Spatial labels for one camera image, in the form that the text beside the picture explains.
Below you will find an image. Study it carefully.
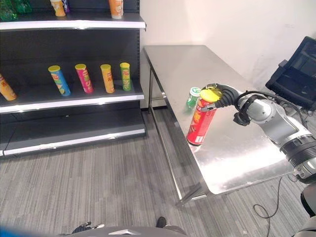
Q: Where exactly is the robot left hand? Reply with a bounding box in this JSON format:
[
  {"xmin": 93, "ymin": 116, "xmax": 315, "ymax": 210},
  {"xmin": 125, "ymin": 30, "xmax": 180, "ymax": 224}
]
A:
[{"xmin": 71, "ymin": 221, "xmax": 105, "ymax": 234}]

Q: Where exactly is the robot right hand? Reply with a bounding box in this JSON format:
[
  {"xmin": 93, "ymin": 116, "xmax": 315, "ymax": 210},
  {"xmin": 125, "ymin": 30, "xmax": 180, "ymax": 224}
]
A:
[{"xmin": 200, "ymin": 83, "xmax": 239, "ymax": 112}]

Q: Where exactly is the red chip can yellow lid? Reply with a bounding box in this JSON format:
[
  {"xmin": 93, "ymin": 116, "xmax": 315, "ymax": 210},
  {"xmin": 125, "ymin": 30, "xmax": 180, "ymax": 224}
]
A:
[{"xmin": 187, "ymin": 89, "xmax": 222, "ymax": 145}]

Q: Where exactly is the steel table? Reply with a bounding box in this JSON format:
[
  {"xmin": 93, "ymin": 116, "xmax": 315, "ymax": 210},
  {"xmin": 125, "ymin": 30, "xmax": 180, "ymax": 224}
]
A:
[{"xmin": 143, "ymin": 45, "xmax": 301, "ymax": 207}]

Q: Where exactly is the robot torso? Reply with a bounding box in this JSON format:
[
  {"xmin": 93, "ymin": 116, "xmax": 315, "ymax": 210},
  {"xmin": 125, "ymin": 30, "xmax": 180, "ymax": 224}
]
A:
[{"xmin": 55, "ymin": 226, "xmax": 188, "ymax": 237}]

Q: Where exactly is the black monitor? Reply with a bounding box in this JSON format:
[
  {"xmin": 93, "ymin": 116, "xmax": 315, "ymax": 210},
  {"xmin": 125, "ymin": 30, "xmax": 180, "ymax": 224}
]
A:
[{"xmin": 265, "ymin": 36, "xmax": 316, "ymax": 111}]

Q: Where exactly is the green chip can yellow lid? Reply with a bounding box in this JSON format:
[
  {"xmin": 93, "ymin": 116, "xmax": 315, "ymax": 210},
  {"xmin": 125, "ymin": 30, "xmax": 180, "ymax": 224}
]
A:
[{"xmin": 119, "ymin": 62, "xmax": 131, "ymax": 92}]

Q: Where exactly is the orange chip can yellow lid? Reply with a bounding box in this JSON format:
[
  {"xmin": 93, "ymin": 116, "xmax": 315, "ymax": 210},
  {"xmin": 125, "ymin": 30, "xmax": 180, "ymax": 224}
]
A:
[{"xmin": 100, "ymin": 64, "xmax": 116, "ymax": 94}]

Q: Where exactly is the pink chip can yellow lid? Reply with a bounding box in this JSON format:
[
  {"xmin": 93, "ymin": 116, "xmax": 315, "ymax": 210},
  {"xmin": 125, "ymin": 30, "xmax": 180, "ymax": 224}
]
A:
[{"xmin": 75, "ymin": 63, "xmax": 94, "ymax": 94}]

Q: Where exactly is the black shelf unit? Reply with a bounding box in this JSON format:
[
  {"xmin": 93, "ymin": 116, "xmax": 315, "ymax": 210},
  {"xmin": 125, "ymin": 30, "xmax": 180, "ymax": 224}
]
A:
[{"xmin": 0, "ymin": 0, "xmax": 147, "ymax": 158}]

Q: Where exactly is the blue chip can yellow lid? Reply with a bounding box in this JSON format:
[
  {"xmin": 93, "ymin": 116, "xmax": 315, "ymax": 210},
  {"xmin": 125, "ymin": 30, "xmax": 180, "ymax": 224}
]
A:
[{"xmin": 47, "ymin": 65, "xmax": 72, "ymax": 96}]

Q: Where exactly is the purple chip can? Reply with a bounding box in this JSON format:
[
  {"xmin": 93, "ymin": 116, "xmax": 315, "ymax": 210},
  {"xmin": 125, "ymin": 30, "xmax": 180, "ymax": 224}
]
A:
[{"xmin": 61, "ymin": 0, "xmax": 72, "ymax": 14}]

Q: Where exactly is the green snack bag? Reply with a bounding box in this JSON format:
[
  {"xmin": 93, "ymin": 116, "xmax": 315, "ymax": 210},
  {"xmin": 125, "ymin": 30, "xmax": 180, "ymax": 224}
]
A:
[
  {"xmin": 16, "ymin": 0, "xmax": 33, "ymax": 14},
  {"xmin": 0, "ymin": 0, "xmax": 18, "ymax": 22}
]

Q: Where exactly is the black floor cable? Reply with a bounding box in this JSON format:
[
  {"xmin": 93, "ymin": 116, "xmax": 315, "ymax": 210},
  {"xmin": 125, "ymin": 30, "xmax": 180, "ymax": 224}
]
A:
[{"xmin": 252, "ymin": 176, "xmax": 284, "ymax": 219}]

